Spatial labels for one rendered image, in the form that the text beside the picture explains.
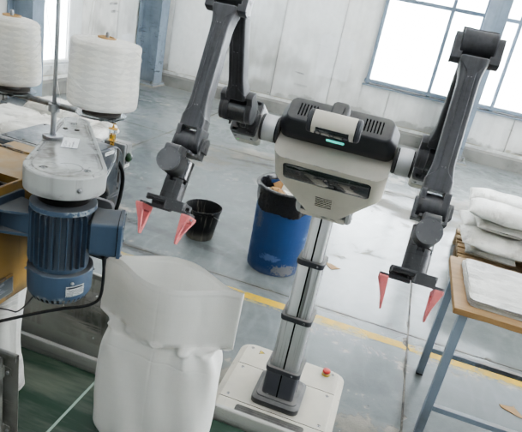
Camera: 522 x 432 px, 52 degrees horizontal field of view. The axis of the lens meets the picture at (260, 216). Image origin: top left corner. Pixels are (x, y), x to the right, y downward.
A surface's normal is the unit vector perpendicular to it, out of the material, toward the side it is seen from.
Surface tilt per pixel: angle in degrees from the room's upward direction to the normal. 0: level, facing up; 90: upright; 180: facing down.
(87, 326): 90
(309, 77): 90
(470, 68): 69
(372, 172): 40
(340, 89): 90
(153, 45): 90
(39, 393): 0
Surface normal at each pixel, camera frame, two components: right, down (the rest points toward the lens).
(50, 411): 0.18, -0.91
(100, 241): 0.12, 0.40
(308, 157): -0.04, -0.50
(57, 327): -0.29, 0.31
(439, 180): -0.20, -0.04
